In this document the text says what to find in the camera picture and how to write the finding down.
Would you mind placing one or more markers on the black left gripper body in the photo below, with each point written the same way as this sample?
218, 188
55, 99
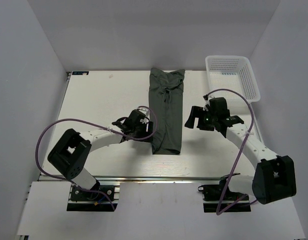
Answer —
140, 132

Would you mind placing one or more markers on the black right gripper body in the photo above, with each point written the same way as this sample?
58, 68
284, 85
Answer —
208, 120

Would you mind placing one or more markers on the dark green t-shirt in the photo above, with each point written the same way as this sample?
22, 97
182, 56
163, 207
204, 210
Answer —
165, 98

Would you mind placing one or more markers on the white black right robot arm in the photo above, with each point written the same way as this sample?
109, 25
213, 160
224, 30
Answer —
274, 178

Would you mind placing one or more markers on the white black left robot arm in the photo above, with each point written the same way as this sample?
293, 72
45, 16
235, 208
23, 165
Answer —
71, 151

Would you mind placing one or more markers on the white perforated plastic basket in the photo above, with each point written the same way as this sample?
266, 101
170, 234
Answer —
234, 73

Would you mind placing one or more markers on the dark label sticker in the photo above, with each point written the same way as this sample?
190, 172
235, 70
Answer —
80, 73

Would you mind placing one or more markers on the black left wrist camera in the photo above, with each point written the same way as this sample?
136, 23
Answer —
120, 123

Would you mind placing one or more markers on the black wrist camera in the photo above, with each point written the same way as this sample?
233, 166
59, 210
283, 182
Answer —
120, 123
233, 120

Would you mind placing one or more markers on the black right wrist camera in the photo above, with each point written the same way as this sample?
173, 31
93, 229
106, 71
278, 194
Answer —
233, 120

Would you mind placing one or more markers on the aluminium table edge rail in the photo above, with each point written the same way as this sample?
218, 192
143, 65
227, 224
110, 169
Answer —
156, 178

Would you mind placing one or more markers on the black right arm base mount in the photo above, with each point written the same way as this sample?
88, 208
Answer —
211, 194

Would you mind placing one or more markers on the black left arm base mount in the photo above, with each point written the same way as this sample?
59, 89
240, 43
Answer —
82, 201

